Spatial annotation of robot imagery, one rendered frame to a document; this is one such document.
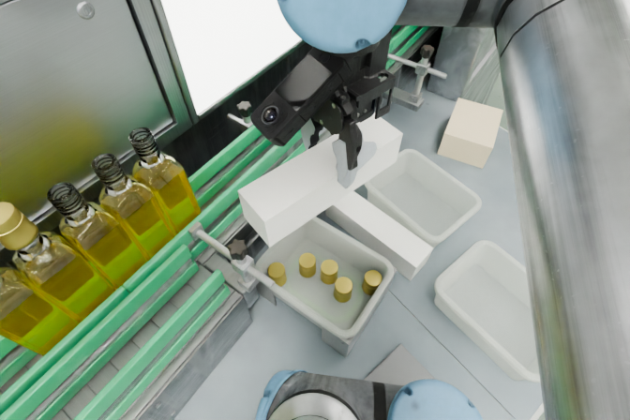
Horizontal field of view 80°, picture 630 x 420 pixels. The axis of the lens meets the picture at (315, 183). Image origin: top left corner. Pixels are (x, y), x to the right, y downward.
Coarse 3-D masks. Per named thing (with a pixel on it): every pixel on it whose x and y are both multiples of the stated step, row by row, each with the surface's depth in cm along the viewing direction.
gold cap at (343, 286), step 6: (336, 282) 71; (342, 282) 71; (348, 282) 71; (336, 288) 71; (342, 288) 70; (348, 288) 70; (336, 294) 72; (342, 294) 70; (348, 294) 71; (342, 300) 72; (348, 300) 73
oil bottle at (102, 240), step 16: (96, 208) 48; (64, 224) 47; (80, 224) 46; (96, 224) 47; (112, 224) 49; (80, 240) 46; (96, 240) 48; (112, 240) 50; (128, 240) 52; (96, 256) 49; (112, 256) 51; (128, 256) 54; (144, 256) 57; (112, 272) 53; (128, 272) 55
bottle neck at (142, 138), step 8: (136, 128) 50; (144, 128) 50; (128, 136) 49; (136, 136) 50; (144, 136) 51; (152, 136) 50; (136, 144) 49; (144, 144) 49; (152, 144) 50; (136, 152) 51; (144, 152) 50; (152, 152) 51; (144, 160) 51; (152, 160) 52; (160, 160) 53
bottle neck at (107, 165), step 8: (96, 160) 47; (104, 160) 48; (112, 160) 46; (96, 168) 46; (104, 168) 46; (112, 168) 46; (120, 168) 48; (104, 176) 47; (112, 176) 47; (120, 176) 48; (104, 184) 48; (112, 184) 48; (120, 184) 48; (128, 184) 50; (112, 192) 49; (120, 192) 49
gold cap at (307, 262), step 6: (300, 258) 74; (306, 258) 74; (312, 258) 74; (300, 264) 74; (306, 264) 74; (312, 264) 74; (300, 270) 76; (306, 270) 74; (312, 270) 75; (306, 276) 76; (312, 276) 76
